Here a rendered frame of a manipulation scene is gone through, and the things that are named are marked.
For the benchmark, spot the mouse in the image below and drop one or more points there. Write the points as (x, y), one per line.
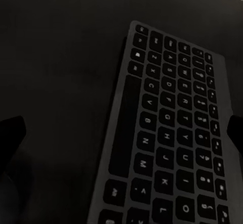
(9, 200)

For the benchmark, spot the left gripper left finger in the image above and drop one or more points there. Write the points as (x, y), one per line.
(12, 133)

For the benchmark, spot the desk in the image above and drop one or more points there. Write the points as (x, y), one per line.
(59, 66)

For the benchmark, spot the keyboard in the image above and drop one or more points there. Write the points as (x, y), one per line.
(167, 157)

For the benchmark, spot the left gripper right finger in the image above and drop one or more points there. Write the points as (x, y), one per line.
(235, 132)

